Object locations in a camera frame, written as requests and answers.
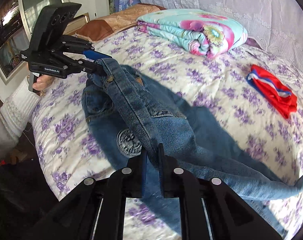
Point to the blue denim jeans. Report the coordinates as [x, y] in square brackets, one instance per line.
[127, 111]

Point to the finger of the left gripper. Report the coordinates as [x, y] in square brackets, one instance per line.
[77, 66]
[76, 45]

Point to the white lace headboard cover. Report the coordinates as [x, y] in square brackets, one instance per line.
[276, 25]

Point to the white knit sleeve forearm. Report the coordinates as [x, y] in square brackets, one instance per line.
[14, 115]

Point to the person's left hand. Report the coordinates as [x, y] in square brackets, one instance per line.
[43, 82]

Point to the framed mirror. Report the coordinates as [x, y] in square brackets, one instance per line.
[17, 21]

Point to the floral folded quilt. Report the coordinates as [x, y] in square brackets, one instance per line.
[198, 32]

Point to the red folded garment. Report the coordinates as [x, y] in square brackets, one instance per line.
[276, 93]

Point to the purple floral bed sheet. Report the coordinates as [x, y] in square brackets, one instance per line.
[68, 152]

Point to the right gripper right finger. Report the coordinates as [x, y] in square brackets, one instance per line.
[209, 209]

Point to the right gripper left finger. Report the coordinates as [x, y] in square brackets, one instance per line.
[94, 209]

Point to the brown pillow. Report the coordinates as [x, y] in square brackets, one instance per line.
[107, 26]

